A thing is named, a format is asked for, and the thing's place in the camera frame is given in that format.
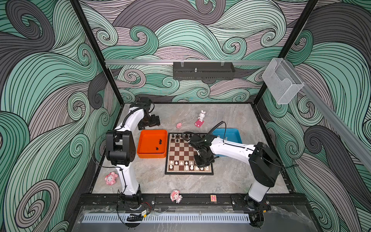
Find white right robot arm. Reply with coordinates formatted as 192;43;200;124
188;135;284;203

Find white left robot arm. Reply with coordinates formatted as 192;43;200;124
105;97;160;202

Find folding chess board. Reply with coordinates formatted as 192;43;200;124
165;132;214;176

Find orange plastic tray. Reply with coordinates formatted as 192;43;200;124
137;130;168;159

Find white bunny phone stand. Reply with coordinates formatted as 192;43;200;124
195;110;206;128

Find blue plastic tray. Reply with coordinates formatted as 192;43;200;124
212;128;242;144

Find red letter block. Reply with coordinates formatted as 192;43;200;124
210;195;217;202

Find pink melody figurine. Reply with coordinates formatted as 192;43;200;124
170;189;183;204

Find pink kitty figurine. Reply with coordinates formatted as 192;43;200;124
105;172;119;186

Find clear acrylic holder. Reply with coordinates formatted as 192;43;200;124
262;58;304;105

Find black frame post left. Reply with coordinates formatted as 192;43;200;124
70;0;124;107

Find black frame post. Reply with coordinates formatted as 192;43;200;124
253;0;318;107
70;0;124;107

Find black wall shelf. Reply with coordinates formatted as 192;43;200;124
173;61;236;81

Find white slotted cable duct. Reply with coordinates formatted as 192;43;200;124
82;213;250;224

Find aluminium rail back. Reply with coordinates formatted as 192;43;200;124
105;59;271;67

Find aluminium rail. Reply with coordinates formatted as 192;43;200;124
105;59;271;67
301;84;371;172

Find aluminium rail right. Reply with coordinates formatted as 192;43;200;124
301;84;371;172

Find black frame post right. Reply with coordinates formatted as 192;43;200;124
253;0;318;107

